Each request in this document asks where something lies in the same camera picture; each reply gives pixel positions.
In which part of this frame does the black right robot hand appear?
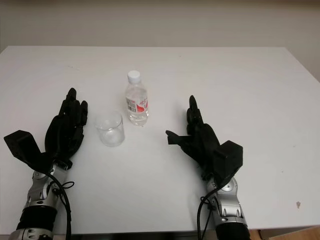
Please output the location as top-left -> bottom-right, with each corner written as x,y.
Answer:
165,94 -> 226,181

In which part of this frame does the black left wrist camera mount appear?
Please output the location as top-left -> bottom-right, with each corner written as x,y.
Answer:
3,129 -> 56,176

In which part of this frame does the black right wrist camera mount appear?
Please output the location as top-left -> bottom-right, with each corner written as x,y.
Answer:
214,139 -> 244,186

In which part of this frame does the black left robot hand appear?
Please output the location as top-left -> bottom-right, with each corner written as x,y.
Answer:
44,87 -> 89,171

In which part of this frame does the clear glass cup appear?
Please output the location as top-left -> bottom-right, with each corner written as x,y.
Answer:
94,111 -> 125,148

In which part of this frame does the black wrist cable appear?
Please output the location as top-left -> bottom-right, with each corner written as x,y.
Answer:
196,172 -> 238,240
46,172 -> 75,240

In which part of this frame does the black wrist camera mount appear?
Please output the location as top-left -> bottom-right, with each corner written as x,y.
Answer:
3,129 -> 56,176
214,139 -> 244,186

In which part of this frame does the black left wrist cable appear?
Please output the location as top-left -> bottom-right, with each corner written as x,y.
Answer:
46,172 -> 75,240

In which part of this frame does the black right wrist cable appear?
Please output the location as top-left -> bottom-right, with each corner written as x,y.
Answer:
196,172 -> 238,240

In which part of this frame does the clear plastic water bottle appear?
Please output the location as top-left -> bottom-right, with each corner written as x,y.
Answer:
124,70 -> 151,127

